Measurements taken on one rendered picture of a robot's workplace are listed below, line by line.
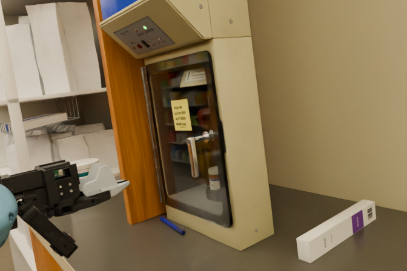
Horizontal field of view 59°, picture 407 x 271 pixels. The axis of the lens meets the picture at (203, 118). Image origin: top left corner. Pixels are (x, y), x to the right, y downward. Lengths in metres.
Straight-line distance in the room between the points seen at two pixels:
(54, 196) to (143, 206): 0.51
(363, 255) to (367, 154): 0.34
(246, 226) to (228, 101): 0.29
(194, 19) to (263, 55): 0.55
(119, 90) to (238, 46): 0.40
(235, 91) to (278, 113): 0.47
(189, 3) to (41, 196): 0.45
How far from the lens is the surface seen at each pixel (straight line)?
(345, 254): 0.83
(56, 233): 0.67
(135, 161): 1.08
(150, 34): 0.87
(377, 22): 1.03
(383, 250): 0.85
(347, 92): 1.08
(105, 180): 0.68
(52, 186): 0.64
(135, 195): 1.10
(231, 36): 0.81
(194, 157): 0.79
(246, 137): 0.82
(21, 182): 0.65
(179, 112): 0.89
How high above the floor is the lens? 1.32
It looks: 6 degrees down
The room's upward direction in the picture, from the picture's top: 8 degrees counter-clockwise
